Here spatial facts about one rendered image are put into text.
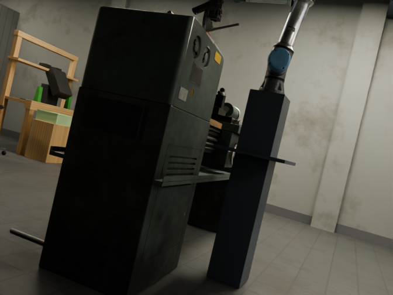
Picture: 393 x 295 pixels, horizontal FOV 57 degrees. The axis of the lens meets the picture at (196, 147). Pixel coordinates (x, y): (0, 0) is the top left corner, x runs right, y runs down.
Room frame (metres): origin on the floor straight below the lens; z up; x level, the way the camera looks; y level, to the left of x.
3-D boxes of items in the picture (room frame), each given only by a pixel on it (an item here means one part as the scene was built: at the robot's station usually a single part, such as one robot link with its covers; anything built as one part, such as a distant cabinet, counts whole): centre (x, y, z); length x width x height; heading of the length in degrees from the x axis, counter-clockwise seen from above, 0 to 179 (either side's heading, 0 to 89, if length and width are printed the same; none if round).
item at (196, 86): (1.89, 0.27, 1.06); 0.59 x 0.48 x 0.39; 161
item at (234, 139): (2.76, -0.25, 0.73); 0.27 x 0.12 x 0.27; 161
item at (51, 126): (5.68, 2.22, 0.86); 1.35 x 1.18 x 1.72; 157
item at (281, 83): (2.12, -0.35, 1.15); 0.15 x 0.15 x 0.10
